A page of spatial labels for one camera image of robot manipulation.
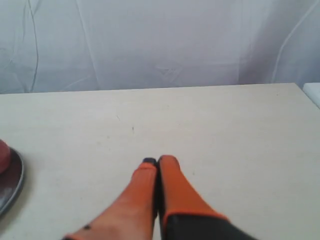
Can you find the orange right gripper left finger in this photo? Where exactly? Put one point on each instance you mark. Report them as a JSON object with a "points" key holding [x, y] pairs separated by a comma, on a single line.
{"points": [[132, 215]]}

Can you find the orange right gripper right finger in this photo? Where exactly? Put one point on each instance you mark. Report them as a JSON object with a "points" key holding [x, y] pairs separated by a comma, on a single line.
{"points": [[183, 214]]}

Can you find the large round metal plate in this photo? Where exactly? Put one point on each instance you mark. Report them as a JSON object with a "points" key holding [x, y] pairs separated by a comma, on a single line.
{"points": [[11, 182]]}

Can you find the red toy apple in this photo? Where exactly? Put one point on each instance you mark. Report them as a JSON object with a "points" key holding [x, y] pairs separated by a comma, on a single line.
{"points": [[5, 156]]}

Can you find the white object beside table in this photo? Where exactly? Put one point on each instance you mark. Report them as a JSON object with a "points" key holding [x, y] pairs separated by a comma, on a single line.
{"points": [[312, 90]]}

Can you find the white backdrop cloth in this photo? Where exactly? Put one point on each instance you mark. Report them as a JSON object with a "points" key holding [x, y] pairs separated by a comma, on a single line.
{"points": [[82, 45]]}

